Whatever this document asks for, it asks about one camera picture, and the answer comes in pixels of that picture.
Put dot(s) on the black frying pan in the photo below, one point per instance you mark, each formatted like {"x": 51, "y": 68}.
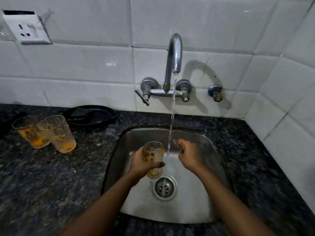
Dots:
{"x": 91, "y": 115}

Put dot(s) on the person's right fingers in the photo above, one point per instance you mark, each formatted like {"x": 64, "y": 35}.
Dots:
{"x": 179, "y": 146}

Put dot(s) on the stream of running water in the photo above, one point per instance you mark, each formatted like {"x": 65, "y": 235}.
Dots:
{"x": 172, "y": 113}

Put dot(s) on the person's right hand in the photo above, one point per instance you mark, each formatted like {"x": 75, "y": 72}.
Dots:
{"x": 189, "y": 157}

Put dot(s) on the person's left thumb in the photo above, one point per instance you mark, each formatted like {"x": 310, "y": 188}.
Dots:
{"x": 156, "y": 165}

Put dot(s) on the person's right forearm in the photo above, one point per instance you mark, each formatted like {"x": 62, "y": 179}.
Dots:
{"x": 228, "y": 206}

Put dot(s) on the sink drain strainer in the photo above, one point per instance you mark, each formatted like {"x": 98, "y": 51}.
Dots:
{"x": 164, "y": 188}

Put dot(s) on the chrome wall-mounted faucet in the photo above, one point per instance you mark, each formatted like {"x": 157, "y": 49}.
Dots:
{"x": 169, "y": 78}

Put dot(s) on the white wall power socket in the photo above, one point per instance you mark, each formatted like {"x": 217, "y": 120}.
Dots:
{"x": 27, "y": 28}

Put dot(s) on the person's left forearm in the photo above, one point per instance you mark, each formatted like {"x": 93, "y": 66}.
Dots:
{"x": 103, "y": 207}

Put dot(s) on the stainless steel sink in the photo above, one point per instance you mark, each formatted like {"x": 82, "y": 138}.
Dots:
{"x": 167, "y": 176}

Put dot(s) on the brass wall tap valve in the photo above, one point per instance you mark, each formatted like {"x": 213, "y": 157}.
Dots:
{"x": 216, "y": 93}

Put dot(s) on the juice-stained drinking glass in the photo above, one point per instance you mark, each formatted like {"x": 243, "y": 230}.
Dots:
{"x": 60, "y": 133}
{"x": 154, "y": 158}
{"x": 30, "y": 132}

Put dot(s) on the person's left hand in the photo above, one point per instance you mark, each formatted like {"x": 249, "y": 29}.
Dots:
{"x": 138, "y": 165}

